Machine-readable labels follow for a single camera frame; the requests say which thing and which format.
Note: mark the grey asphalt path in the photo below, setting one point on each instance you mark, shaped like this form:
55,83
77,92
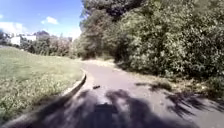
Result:
110,80

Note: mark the small dark debris piece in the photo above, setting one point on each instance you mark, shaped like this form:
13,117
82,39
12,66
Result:
96,87

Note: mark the concrete kerb beside grass slope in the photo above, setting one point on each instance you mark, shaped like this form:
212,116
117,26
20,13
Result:
75,87

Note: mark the dense wood of trees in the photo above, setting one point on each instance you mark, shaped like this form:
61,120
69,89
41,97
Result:
166,40

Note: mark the row of trees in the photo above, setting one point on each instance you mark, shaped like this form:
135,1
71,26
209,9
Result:
50,45

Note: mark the grass slope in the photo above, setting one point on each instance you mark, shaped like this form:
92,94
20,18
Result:
30,73

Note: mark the white building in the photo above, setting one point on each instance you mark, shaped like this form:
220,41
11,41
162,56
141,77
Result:
15,40

